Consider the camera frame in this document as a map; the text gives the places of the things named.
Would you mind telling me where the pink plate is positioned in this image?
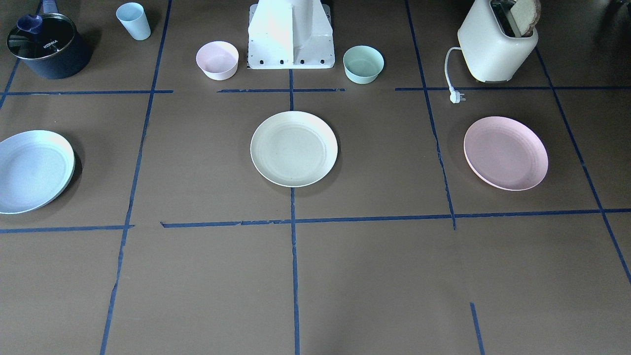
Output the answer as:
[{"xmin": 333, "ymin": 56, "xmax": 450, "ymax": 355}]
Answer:
[{"xmin": 463, "ymin": 116, "xmax": 549, "ymax": 191}]

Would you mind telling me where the light blue plate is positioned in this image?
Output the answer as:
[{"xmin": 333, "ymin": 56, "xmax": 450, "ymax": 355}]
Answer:
[{"xmin": 0, "ymin": 130, "xmax": 76, "ymax": 215}]

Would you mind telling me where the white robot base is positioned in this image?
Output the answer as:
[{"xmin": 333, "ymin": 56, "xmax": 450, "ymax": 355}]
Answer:
[{"xmin": 246, "ymin": 0, "xmax": 335, "ymax": 70}]

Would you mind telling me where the cream white plate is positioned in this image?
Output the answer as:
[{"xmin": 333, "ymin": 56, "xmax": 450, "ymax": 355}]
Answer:
[{"xmin": 250, "ymin": 111, "xmax": 339, "ymax": 188}]

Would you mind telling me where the mint green bowl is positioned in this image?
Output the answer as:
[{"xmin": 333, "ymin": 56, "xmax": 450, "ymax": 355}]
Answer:
[{"xmin": 343, "ymin": 45, "xmax": 385, "ymax": 84}]

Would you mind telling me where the pink bowl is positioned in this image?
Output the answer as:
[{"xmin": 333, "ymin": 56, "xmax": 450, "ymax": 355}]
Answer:
[{"xmin": 196, "ymin": 41, "xmax": 239, "ymax": 81}]

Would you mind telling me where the cream white toaster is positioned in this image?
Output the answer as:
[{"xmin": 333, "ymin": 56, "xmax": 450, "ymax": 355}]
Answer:
[{"xmin": 457, "ymin": 0, "xmax": 539, "ymax": 82}]

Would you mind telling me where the light blue cup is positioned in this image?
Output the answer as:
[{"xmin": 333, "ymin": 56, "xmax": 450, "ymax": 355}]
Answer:
[{"xmin": 116, "ymin": 2, "xmax": 151, "ymax": 40}]

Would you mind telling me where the slice of bread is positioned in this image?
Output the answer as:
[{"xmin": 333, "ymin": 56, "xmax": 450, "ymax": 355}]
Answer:
[{"xmin": 509, "ymin": 0, "xmax": 541, "ymax": 37}]

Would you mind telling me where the dark blue pot with lid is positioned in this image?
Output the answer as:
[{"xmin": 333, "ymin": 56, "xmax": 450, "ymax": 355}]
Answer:
[{"xmin": 6, "ymin": 0, "xmax": 92, "ymax": 79}]

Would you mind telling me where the white power cable with plug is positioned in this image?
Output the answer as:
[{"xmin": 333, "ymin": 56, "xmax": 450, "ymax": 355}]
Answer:
[{"xmin": 445, "ymin": 47, "xmax": 466, "ymax": 104}]

